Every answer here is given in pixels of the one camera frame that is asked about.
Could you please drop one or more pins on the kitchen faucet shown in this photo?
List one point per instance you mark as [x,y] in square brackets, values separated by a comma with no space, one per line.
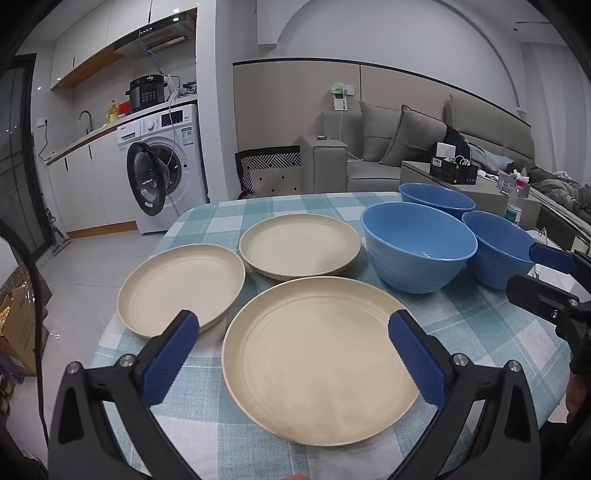
[92,124]

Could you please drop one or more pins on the cardboard box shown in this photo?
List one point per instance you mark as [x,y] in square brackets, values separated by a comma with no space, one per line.
[18,332]

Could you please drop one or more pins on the blue bowl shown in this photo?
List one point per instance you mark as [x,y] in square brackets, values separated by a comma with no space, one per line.
[494,249]
[434,198]
[406,235]

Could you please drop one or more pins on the dark glass door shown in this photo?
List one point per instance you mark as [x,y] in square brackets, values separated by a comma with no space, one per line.
[18,161]

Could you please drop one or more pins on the white washing machine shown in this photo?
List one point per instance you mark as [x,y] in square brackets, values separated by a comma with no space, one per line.
[184,138]

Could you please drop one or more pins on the black range hood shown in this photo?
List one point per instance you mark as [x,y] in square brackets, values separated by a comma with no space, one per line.
[161,37]

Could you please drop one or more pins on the red box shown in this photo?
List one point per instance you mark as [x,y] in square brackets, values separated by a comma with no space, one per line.
[124,107]

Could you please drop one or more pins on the teal checked tablecloth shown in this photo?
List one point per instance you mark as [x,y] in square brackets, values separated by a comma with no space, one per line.
[461,318]

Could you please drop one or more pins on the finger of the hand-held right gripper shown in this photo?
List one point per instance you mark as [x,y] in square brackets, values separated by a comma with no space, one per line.
[551,258]
[535,295]

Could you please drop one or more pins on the purple box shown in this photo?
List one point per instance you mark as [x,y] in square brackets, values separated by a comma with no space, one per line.
[11,369]

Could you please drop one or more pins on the dark blue garment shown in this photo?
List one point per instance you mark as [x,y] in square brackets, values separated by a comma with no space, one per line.
[455,138]

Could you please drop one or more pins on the brown patterned box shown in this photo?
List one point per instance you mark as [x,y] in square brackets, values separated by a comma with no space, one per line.
[14,281]

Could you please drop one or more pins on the grey floor mop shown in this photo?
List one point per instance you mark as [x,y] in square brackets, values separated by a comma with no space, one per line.
[59,240]

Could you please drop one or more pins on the grey cushion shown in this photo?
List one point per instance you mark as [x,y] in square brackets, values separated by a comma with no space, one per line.
[376,129]
[415,138]

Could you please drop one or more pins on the grey sofa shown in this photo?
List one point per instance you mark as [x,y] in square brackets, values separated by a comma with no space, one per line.
[374,173]

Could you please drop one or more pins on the dark clothes pile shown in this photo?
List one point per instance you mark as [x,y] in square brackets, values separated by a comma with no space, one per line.
[549,184]

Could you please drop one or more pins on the white upper cabinets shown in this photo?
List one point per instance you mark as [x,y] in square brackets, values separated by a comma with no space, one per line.
[83,50]

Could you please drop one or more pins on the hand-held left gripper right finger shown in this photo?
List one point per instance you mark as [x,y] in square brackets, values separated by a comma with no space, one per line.
[418,360]

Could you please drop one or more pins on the white curtain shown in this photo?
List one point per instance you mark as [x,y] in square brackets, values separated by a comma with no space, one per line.
[563,115]

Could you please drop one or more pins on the clear plastic bottle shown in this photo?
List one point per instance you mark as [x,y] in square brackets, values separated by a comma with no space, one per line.
[513,212]

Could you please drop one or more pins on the white box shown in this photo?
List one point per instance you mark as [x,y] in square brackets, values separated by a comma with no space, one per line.
[450,150]

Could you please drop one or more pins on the cream plate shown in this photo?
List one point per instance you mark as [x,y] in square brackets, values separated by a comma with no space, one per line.
[314,369]
[300,247]
[175,286]

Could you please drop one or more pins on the black box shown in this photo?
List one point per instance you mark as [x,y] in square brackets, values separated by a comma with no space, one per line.
[450,173]

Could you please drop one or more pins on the black pressure cooker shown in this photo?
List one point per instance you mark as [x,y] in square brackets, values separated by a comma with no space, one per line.
[147,92]

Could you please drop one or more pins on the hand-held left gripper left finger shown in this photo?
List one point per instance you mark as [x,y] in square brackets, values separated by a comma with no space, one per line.
[171,355]

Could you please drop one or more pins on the black white patterned bag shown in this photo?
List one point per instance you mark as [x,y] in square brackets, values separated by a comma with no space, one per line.
[268,161]

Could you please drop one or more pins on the white kitchen base cabinets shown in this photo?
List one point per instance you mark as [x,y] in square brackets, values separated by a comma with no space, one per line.
[92,184]

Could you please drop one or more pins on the white green wall device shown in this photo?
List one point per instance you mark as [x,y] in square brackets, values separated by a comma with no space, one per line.
[340,99]

